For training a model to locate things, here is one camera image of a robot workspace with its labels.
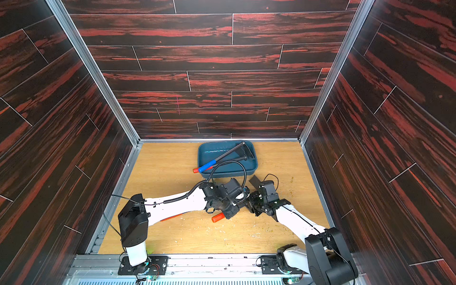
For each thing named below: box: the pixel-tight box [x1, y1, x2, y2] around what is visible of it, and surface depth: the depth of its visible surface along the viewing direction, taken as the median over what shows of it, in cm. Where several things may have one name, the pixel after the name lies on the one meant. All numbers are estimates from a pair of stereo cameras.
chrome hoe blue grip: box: [192, 141, 256, 174], surface depth 109 cm
